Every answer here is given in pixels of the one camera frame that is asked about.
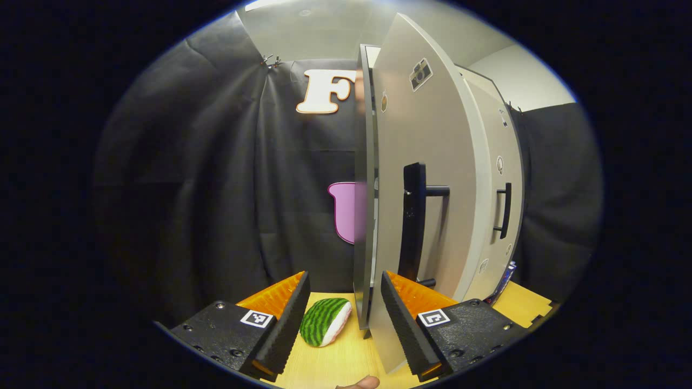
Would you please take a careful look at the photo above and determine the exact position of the black door handle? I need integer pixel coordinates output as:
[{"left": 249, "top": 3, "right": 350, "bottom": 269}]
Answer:
[
  {"left": 493, "top": 182, "right": 513, "bottom": 240},
  {"left": 397, "top": 162, "right": 451, "bottom": 289}
]

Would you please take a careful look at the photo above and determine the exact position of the black right door handle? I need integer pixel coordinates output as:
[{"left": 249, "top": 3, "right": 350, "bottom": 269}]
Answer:
[{"left": 493, "top": 182, "right": 513, "bottom": 240}]

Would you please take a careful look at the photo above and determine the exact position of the black left door handle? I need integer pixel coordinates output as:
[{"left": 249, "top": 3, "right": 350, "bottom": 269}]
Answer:
[{"left": 397, "top": 162, "right": 451, "bottom": 289}]

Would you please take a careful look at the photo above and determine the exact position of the black backdrop cloth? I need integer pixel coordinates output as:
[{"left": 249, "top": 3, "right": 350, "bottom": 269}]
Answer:
[{"left": 92, "top": 11, "right": 604, "bottom": 331}]

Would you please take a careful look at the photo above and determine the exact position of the white shoe cabinet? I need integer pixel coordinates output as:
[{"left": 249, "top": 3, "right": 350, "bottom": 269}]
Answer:
[{"left": 354, "top": 44, "right": 520, "bottom": 332}]

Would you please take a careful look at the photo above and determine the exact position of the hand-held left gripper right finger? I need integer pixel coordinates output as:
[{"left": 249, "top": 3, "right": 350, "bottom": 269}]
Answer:
[{"left": 381, "top": 271, "right": 528, "bottom": 382}]

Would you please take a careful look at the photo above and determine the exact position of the watermelon slice toy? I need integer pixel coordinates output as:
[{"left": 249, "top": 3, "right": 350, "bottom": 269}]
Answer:
[{"left": 299, "top": 297, "right": 353, "bottom": 348}]

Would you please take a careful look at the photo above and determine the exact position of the dark blue book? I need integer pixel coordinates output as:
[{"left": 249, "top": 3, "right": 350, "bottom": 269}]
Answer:
[{"left": 489, "top": 261, "right": 518, "bottom": 305}]

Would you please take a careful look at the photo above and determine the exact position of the ceiling light panel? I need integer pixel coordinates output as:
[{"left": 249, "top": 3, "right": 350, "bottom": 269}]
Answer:
[{"left": 243, "top": 0, "right": 288, "bottom": 12}]

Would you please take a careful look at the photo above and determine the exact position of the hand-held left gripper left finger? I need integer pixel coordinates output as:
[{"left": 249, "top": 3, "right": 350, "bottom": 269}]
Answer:
[{"left": 170, "top": 271, "right": 311, "bottom": 382}]

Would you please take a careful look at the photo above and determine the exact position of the white cabinet door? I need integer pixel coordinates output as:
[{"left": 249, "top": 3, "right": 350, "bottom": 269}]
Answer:
[
  {"left": 368, "top": 13, "right": 480, "bottom": 375},
  {"left": 457, "top": 92, "right": 525, "bottom": 304}
]

